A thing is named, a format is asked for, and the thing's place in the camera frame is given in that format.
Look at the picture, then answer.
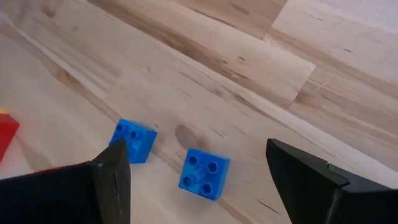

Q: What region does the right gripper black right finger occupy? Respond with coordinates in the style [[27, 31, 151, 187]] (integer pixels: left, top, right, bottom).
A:
[[266, 138, 398, 224]]

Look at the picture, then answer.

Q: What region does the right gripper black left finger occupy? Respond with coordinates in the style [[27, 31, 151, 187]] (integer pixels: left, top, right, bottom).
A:
[[0, 139, 132, 224]]

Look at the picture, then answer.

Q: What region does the blue square toy block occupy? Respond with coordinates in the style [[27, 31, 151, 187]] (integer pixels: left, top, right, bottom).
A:
[[108, 118, 158, 165], [178, 147, 231, 202]]

